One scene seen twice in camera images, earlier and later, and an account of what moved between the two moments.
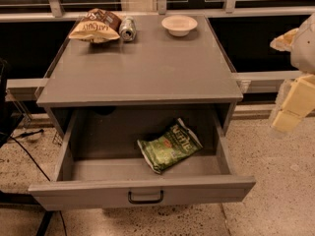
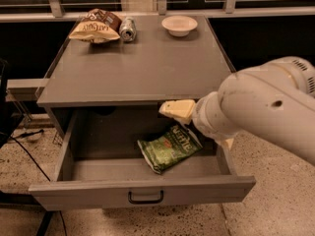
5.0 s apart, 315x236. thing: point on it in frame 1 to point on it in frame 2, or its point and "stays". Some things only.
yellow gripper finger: [284, 41] to [179, 109]
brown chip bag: [96, 26] stays
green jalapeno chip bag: [169, 146] stays
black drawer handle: [137, 201] stays
